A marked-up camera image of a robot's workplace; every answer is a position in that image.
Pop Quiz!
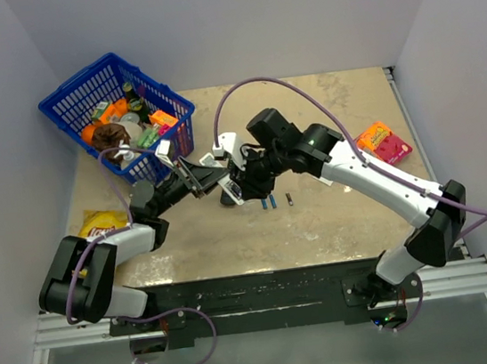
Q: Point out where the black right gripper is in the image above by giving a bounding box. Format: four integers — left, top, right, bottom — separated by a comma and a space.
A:
228, 141, 293, 202

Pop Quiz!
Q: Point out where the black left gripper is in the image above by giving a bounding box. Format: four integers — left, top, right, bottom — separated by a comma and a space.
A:
148, 150, 234, 218

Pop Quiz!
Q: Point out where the white air conditioner remote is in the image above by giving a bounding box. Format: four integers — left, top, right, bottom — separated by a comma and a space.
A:
199, 152, 244, 206

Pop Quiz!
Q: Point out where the white battery cover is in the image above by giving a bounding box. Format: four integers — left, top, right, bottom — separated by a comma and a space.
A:
317, 177, 333, 187

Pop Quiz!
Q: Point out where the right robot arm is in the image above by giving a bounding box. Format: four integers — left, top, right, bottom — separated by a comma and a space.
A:
212, 109, 466, 303

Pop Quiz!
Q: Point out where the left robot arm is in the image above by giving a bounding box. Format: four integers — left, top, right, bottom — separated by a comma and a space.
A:
38, 158, 229, 332

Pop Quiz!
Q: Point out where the black TV remote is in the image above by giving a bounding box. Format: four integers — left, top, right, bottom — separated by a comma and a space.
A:
220, 192, 236, 206

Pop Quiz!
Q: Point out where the black battery lower right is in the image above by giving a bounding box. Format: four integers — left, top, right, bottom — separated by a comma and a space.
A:
286, 193, 293, 206

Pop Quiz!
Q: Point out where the green sponge pack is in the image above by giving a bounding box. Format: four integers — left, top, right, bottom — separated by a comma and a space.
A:
136, 127, 159, 150

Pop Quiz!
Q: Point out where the orange pink box in basket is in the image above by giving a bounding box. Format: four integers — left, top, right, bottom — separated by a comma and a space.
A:
149, 109, 178, 136

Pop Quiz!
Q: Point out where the white pump bottle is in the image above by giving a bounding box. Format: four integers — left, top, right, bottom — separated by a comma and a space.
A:
114, 144, 141, 170

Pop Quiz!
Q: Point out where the tin can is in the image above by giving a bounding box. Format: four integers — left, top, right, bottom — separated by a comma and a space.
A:
119, 111, 142, 125

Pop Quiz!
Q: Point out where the green glass bottle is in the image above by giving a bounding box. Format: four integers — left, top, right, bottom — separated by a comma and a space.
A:
122, 81, 150, 124

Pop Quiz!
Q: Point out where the brown crumpled bag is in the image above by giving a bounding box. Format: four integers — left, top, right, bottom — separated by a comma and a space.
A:
91, 123, 131, 152

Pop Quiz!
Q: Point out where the orange juice carton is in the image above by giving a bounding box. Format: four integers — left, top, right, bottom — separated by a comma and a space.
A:
91, 98, 128, 125

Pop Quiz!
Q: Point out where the yellow Lays chips bag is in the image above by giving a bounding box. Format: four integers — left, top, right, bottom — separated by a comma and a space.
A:
78, 210, 128, 239

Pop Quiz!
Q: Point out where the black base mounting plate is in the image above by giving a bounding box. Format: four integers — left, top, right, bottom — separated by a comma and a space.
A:
100, 243, 472, 358

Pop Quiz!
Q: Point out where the pink orange snack box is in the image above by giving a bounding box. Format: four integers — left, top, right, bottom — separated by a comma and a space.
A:
355, 121, 413, 165

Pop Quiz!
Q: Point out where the orange fruit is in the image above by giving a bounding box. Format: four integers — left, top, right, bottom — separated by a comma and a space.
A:
80, 124, 97, 146

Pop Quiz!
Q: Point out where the blue plastic basket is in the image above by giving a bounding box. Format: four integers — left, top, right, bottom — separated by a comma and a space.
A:
32, 41, 205, 198

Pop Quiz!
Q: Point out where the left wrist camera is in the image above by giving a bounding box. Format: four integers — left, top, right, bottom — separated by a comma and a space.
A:
154, 139, 175, 168

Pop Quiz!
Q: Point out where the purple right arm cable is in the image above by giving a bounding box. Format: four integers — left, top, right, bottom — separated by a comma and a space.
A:
206, 46, 487, 268

